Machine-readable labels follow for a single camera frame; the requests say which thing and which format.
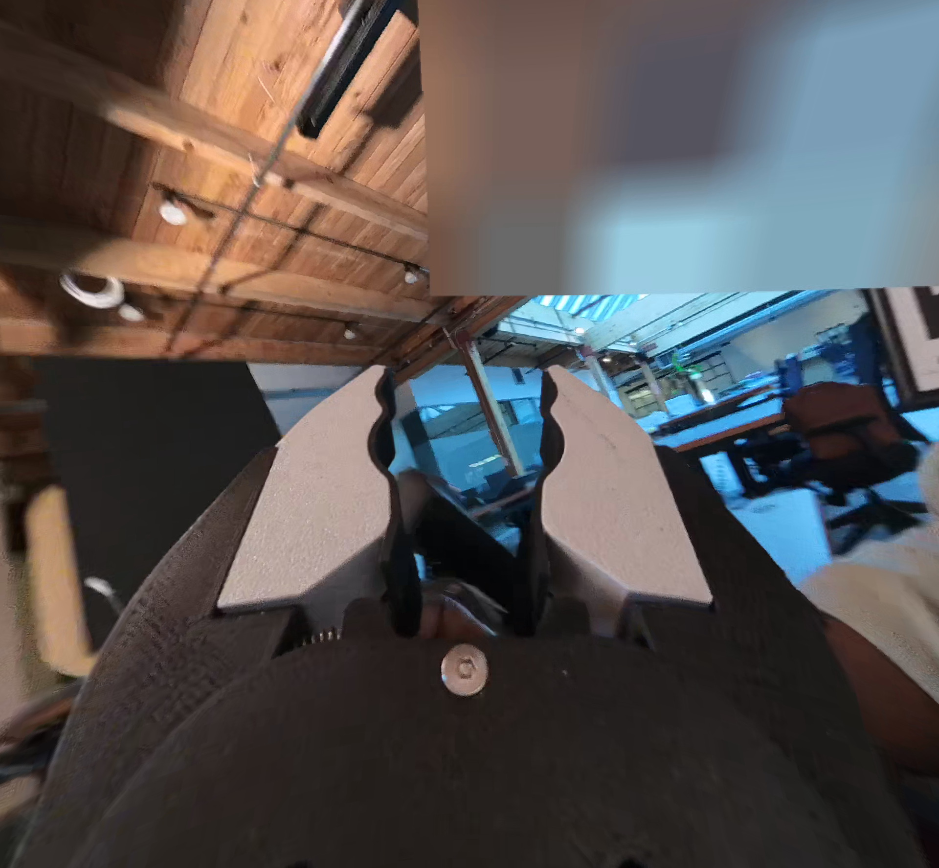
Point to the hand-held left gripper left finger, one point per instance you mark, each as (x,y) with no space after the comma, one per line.
(315,508)

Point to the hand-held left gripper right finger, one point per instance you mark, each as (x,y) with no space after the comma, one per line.
(623,508)

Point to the person's right forearm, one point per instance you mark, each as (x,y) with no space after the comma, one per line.
(895,699)

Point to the person's right hand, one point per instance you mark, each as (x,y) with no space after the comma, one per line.
(458,618)

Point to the long wooden workbench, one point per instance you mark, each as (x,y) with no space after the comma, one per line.
(726,420)

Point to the black board with wooden rim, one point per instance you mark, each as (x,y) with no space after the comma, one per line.
(147,479)

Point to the ceiling spotlight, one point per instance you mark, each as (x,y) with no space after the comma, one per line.
(351,331)
(174,211)
(414,273)

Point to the brown office chair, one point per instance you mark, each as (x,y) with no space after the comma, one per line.
(843,427)

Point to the person in cream shirt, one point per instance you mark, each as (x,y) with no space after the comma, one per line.
(880,589)

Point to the framed wall poster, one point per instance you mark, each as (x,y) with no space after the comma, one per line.
(909,339)

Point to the black ceiling rail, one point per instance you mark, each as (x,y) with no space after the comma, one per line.
(352,38)

